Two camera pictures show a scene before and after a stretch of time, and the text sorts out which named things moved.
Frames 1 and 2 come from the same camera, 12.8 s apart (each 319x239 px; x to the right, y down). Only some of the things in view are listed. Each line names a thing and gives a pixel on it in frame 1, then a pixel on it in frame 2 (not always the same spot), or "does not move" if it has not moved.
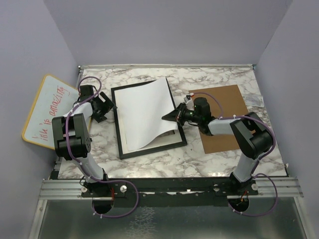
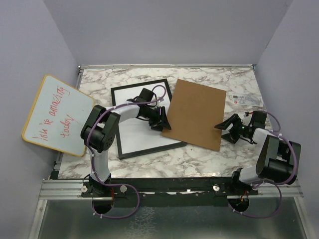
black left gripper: x=107 y=106 → x=161 y=121
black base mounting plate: x=165 y=192 does not move
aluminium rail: x=278 y=187 does not move
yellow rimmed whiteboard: x=54 y=97 does not move
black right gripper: x=177 y=115 → x=231 y=137
